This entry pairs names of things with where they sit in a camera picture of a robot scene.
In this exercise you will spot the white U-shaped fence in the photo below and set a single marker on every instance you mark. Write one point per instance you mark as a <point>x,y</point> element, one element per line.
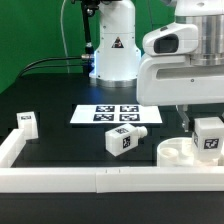
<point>99,180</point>

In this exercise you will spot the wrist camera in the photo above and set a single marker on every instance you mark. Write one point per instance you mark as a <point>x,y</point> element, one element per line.
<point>172,39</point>

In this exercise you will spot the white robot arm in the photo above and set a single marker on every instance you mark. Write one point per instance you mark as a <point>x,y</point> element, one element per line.
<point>117,59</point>

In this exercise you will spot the white round stool seat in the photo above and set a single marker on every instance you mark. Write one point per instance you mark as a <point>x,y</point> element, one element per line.
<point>182,152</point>

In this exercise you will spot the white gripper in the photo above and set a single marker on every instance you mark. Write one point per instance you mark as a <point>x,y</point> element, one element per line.
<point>171,80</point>

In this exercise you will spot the white marker sheet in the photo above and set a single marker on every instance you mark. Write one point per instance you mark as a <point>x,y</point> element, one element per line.
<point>116,113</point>

